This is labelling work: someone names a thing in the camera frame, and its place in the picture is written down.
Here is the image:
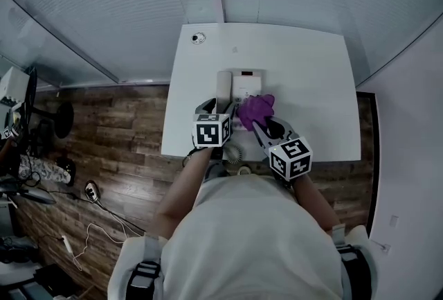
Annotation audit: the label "grey black shoulder strap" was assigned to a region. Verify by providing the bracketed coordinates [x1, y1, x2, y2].
[126, 236, 165, 300]
[330, 224, 373, 300]

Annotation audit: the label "person's left forearm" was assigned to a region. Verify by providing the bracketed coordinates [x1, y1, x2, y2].
[150, 145, 213, 240]

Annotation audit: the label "white box on stand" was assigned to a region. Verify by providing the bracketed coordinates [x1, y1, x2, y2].
[0, 66, 31, 109]

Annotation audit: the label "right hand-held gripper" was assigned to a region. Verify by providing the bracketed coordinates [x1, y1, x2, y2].
[251, 116, 314, 186]

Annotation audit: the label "floor power strip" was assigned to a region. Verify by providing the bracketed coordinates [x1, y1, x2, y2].
[84, 179, 102, 204]

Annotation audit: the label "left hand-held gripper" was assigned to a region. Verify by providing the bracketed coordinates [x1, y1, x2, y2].
[192, 97, 240, 161]

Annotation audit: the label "black frame on stand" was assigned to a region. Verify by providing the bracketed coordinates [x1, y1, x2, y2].
[20, 66, 38, 154]

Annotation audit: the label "person's right forearm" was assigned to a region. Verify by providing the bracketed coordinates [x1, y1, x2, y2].
[292, 173, 342, 233]

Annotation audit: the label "black round-base stand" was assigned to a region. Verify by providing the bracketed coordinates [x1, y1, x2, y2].
[33, 100, 75, 139]

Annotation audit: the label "beige telephone base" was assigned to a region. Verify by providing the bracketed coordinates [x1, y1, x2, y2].
[230, 68, 267, 133]

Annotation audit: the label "person's white shirt torso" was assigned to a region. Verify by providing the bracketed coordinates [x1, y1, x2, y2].
[107, 173, 379, 300]

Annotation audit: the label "white charger with cable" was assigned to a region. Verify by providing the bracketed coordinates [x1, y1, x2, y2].
[61, 222, 126, 272]

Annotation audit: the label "glass partition panel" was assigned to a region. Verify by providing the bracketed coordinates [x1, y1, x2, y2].
[0, 0, 120, 88]

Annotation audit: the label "purple cloth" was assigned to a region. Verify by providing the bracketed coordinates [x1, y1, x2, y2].
[236, 94, 276, 130]

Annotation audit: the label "white table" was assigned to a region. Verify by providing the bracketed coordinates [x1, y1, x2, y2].
[160, 23, 363, 165]

